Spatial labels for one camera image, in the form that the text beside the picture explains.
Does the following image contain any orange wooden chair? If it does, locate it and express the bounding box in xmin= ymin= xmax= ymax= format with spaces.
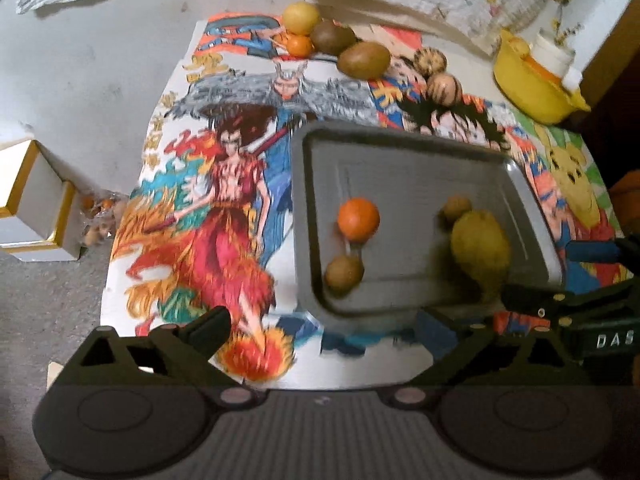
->
xmin=606 ymin=170 xmax=640 ymax=237

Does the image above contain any small round brown fruit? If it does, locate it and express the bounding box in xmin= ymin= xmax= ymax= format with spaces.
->
xmin=442 ymin=196 xmax=473 ymax=222

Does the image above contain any white box with gold edges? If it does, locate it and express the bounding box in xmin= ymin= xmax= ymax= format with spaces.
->
xmin=0 ymin=139 xmax=65 ymax=219
xmin=0 ymin=180 xmax=84 ymax=263

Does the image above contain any dark-haired figure poster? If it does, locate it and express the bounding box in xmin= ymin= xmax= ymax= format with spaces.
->
xmin=367 ymin=55 xmax=632 ymax=297

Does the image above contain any metal tray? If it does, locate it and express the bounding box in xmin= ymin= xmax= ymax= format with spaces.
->
xmin=290 ymin=120 xmax=567 ymax=334

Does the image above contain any brown wooden door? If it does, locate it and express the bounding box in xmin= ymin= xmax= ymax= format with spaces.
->
xmin=575 ymin=0 xmax=640 ymax=128

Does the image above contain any striped round melon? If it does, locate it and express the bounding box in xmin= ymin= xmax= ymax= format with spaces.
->
xmin=412 ymin=47 xmax=447 ymax=77
xmin=426 ymin=72 xmax=461 ymax=106

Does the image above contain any yellow plastic bowl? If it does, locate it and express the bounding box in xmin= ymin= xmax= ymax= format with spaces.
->
xmin=493 ymin=29 xmax=592 ymax=125

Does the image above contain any dried flower stem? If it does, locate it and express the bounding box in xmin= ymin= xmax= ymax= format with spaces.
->
xmin=550 ymin=5 xmax=584 ymax=47

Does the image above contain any small brown kiwi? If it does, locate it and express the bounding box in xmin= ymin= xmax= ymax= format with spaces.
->
xmin=324 ymin=254 xmax=365 ymax=297

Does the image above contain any round yellow fruit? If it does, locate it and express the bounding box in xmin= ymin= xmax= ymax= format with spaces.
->
xmin=282 ymin=1 xmax=321 ymax=34

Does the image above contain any large brown kiwi red sticker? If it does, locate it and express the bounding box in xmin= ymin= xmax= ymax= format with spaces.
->
xmin=336 ymin=41 xmax=392 ymax=80

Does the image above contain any small orange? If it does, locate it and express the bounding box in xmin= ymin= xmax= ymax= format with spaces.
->
xmin=286 ymin=34 xmax=315 ymax=58
xmin=337 ymin=197 xmax=381 ymax=242

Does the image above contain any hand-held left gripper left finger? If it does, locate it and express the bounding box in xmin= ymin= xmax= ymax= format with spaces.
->
xmin=52 ymin=305 xmax=258 ymax=406

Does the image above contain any white and orange cup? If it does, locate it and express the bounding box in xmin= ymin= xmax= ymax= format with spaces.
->
xmin=524 ymin=32 xmax=577 ymax=82

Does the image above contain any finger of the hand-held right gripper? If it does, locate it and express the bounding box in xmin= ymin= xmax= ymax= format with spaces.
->
xmin=564 ymin=236 xmax=640 ymax=267
xmin=500 ymin=280 xmax=640 ymax=328

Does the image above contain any clear bag of small fruit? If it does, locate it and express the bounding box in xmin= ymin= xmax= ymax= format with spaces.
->
xmin=77 ymin=190 xmax=132 ymax=249

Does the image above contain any cartoon figures poster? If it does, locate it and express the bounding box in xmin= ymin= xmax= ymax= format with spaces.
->
xmin=192 ymin=12 xmax=426 ymax=79

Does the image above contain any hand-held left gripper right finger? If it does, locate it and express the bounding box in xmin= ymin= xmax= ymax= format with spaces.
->
xmin=377 ymin=307 xmax=591 ymax=406

